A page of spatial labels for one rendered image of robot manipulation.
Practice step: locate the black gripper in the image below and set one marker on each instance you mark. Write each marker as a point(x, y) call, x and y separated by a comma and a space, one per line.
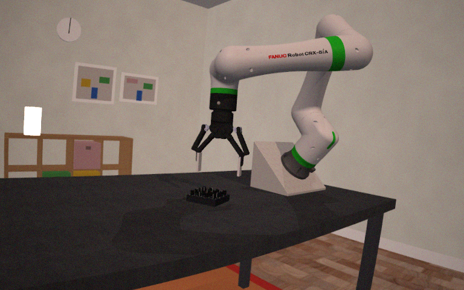
point(221, 127)

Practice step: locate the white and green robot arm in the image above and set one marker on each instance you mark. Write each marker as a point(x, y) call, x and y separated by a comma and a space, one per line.
point(331, 50)

